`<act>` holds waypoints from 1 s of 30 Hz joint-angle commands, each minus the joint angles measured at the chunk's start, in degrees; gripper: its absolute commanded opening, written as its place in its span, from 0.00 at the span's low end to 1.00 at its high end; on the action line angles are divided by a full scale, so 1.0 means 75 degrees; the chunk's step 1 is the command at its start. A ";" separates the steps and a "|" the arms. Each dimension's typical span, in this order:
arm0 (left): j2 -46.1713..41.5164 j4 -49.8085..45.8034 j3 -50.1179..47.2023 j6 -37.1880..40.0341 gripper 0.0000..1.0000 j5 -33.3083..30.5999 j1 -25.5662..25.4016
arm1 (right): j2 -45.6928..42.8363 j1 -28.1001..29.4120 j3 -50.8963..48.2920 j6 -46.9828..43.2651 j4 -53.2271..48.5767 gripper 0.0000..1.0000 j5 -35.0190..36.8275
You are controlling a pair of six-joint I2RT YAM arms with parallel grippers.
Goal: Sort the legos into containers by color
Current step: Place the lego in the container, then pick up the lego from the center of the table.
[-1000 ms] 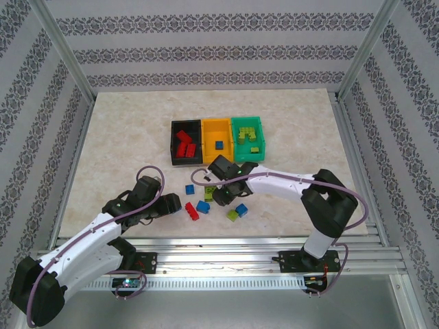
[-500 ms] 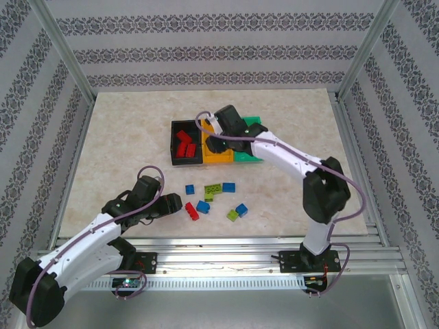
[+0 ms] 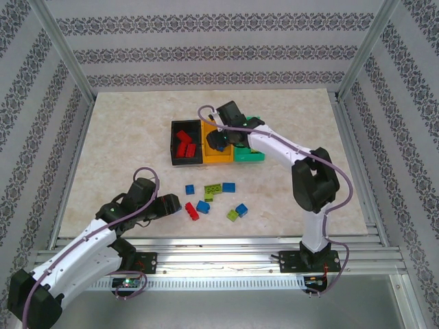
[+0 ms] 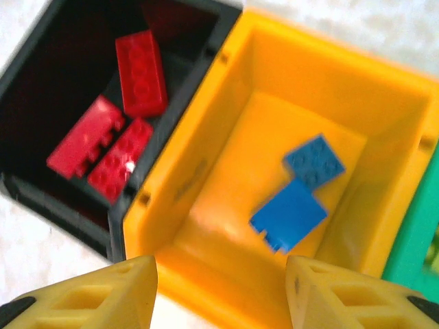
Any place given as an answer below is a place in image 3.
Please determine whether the slotted aluminium cable duct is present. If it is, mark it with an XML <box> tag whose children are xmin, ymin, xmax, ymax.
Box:
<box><xmin>82</xmin><ymin>276</ymin><xmax>308</xmax><ymax>291</ymax></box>

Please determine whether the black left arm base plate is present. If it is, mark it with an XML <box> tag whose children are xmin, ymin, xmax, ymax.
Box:
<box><xmin>130</xmin><ymin>252</ymin><xmax>158</xmax><ymax>275</ymax></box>

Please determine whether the aluminium side rail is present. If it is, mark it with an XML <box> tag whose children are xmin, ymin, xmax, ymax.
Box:
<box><xmin>47</xmin><ymin>97</ymin><xmax>99</xmax><ymax>249</ymax></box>
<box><xmin>332</xmin><ymin>92</ymin><xmax>392</xmax><ymax>241</ymax></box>

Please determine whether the left circuit board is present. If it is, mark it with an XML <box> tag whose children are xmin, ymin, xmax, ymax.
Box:
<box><xmin>111</xmin><ymin>278</ymin><xmax>141</xmax><ymax>289</ymax></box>

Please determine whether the aluminium frame post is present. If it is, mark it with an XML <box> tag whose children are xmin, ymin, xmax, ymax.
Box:
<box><xmin>32</xmin><ymin>0</ymin><xmax>97</xmax><ymax>102</ymax></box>
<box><xmin>335</xmin><ymin>0</ymin><xmax>403</xmax><ymax>102</ymax></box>

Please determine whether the green plastic bin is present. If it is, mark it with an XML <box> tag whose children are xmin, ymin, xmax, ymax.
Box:
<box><xmin>233</xmin><ymin>115</ymin><xmax>267</xmax><ymax>164</ymax></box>

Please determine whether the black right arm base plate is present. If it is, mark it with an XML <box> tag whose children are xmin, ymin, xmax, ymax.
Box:
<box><xmin>279</xmin><ymin>249</ymin><xmax>340</xmax><ymax>274</ymax></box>

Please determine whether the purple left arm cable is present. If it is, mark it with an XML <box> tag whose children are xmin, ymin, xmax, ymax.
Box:
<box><xmin>22</xmin><ymin>167</ymin><xmax>161</xmax><ymax>329</ymax></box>

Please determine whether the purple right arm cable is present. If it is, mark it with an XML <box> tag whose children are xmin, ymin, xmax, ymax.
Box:
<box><xmin>198</xmin><ymin>105</ymin><xmax>354</xmax><ymax>299</ymax></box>

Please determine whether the black plastic bin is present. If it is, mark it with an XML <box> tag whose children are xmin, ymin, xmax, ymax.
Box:
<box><xmin>170</xmin><ymin>119</ymin><xmax>204</xmax><ymax>168</ymax></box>

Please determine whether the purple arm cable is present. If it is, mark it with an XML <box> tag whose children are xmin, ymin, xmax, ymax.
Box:
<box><xmin>198</xmin><ymin>105</ymin><xmax>354</xmax><ymax>299</ymax></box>
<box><xmin>22</xmin><ymin>167</ymin><xmax>161</xmax><ymax>329</ymax></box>

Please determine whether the yellow plastic bin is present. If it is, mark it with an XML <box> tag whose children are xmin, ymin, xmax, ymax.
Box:
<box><xmin>200</xmin><ymin>119</ymin><xmax>237</xmax><ymax>165</ymax></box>

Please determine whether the aluminium mounting rail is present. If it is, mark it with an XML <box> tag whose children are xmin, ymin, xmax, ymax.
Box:
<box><xmin>32</xmin><ymin>236</ymin><xmax>402</xmax><ymax>277</ymax></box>

